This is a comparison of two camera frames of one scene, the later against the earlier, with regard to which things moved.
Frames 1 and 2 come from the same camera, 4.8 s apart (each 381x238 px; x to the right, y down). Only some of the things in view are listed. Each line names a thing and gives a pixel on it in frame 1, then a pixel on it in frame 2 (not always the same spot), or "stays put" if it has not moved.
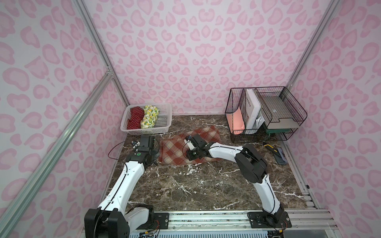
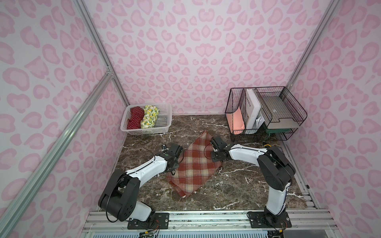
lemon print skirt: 150,115 stays put
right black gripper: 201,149 -> 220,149
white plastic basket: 162,124 stays put
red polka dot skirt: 137,114 stays put
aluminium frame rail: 304,223 stays put
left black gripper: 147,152 -> 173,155
